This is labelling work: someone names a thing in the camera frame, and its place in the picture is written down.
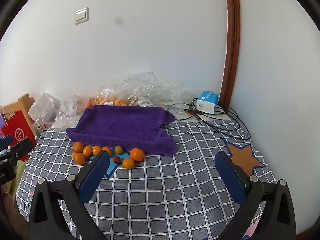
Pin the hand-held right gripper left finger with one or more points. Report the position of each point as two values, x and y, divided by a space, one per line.
93 177

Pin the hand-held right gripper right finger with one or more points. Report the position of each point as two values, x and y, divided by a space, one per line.
232 180

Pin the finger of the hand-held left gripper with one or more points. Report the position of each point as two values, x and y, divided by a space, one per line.
22 147
6 141

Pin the small orange tangerine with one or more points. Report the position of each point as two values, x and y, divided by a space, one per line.
97 150
108 150

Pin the small red fruit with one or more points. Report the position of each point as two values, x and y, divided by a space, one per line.
116 159

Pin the yellow-green plum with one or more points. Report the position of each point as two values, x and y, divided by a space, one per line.
118 149

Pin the red paper bag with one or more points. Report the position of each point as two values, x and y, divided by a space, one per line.
17 132

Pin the wooden chair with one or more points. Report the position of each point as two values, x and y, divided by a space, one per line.
25 102

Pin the white plastic bag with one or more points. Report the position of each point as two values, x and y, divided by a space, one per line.
45 107

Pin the purple towel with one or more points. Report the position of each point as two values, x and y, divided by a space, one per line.
120 127

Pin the crumpled clear plastic bag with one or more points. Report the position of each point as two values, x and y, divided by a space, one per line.
67 110

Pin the grey checked blanket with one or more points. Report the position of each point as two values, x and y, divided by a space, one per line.
162 192

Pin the blue and white tissue pack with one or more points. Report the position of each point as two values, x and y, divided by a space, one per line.
207 101

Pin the clear plastic bag with oranges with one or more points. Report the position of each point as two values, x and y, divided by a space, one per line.
140 87

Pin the brown wooden door frame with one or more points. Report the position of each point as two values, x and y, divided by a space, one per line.
232 42

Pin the white light switch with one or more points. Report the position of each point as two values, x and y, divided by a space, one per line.
81 15

